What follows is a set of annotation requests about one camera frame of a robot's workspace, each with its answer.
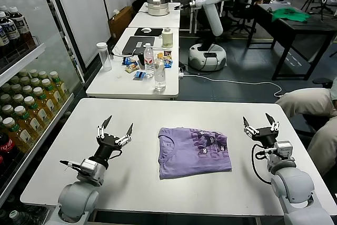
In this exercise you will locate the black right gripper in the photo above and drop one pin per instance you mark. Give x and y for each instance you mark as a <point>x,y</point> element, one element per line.
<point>266,135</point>

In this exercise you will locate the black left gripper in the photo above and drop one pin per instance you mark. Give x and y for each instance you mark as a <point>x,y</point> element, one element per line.
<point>106,143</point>

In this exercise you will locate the purple t-shirt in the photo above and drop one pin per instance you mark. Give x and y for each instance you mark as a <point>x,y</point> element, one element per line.
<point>192,156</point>

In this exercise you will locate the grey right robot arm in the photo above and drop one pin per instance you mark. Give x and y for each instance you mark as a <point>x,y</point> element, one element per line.
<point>292,185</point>

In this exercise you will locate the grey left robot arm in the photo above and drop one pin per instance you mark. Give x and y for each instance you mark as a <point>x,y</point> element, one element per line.
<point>76,198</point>

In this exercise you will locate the person in beige trousers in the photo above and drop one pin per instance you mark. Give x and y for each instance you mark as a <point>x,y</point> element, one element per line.
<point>305,102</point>

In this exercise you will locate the white table with snacks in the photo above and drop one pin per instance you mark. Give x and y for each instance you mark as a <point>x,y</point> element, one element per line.
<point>110,85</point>

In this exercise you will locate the blue and black snack packet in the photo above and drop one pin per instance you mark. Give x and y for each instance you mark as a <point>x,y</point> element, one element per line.
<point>139,75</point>

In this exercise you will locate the tan snack packet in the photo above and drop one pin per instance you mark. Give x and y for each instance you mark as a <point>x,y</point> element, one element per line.
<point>132,68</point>

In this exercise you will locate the yellow tea bottle white cap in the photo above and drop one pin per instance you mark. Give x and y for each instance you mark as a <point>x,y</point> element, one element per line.
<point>42,74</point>
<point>42,101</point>
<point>8,109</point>
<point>15,79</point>
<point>25,80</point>
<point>15,135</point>
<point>36,82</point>
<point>23,73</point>
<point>5,88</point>
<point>16,88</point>
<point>56,82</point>
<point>50,92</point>
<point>33,72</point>
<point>34,111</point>
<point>18,99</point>
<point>25,122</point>
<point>5,98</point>
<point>27,90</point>

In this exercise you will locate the clear tumbler white lid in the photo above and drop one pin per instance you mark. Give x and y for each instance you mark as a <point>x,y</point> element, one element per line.
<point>105,59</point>

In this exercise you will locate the clear unlabelled water bottle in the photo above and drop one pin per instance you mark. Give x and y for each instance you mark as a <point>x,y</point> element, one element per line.
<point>160,74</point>

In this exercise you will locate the small black stand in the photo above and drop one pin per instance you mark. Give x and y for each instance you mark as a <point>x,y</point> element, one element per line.
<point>141,61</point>

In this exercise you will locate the red label water bottle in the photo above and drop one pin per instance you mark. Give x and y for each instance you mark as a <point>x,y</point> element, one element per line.
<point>149,61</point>

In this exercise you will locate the small yellow snack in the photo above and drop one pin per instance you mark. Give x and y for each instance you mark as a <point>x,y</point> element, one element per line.
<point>159,56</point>

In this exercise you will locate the dark grey laptop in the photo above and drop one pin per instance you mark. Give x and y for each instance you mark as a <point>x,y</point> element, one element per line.
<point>137,46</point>

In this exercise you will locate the white power strip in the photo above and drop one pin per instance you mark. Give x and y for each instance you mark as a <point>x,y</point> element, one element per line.
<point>181,72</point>

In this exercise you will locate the colourful printed snack packet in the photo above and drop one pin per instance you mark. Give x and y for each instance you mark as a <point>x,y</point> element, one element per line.
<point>167,54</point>

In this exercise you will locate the red label cola bottle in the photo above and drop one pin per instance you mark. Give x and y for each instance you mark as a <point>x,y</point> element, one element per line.
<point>6,146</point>

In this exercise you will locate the black work table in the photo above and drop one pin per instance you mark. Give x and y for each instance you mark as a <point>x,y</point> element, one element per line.
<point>302,28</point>

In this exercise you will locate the white computer mouse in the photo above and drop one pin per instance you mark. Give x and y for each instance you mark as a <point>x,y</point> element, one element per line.
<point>146,30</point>

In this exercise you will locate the pale green jar cream lid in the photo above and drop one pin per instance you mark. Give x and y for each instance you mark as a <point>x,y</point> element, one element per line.
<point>167,39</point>

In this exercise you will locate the black mouse pad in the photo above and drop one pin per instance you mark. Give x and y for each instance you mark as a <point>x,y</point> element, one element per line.
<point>155,32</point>

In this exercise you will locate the brown cardboard box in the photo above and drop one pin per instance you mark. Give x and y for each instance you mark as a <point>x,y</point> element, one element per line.
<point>121,22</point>

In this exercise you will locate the green cloth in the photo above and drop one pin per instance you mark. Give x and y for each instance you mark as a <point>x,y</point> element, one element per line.
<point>287,15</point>

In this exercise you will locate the glass door drinks cabinet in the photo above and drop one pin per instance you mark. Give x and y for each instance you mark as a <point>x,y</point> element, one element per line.
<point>21,63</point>

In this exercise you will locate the white table with pot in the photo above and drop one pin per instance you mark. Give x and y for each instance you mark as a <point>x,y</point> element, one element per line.
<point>147,20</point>

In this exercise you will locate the white humanoid robot body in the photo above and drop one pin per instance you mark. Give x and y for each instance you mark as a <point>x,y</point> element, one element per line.
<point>210,17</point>

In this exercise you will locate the dark bottle white cap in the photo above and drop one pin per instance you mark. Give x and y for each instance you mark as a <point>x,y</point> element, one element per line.
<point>15,215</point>

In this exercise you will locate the steel steamer pot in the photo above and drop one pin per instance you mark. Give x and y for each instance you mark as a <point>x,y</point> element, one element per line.
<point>158,7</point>

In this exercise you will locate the dark tea bottle white label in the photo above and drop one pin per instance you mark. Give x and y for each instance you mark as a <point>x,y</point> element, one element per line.
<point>11,31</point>
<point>4,8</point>
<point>3,38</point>
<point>22,27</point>

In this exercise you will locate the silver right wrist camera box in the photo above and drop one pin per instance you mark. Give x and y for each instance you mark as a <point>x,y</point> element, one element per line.
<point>283,148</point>

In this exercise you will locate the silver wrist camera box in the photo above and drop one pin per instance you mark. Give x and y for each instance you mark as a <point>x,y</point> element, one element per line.
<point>283,148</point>
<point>89,167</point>

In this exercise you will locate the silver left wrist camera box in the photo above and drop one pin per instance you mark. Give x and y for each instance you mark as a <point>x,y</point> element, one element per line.
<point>89,167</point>

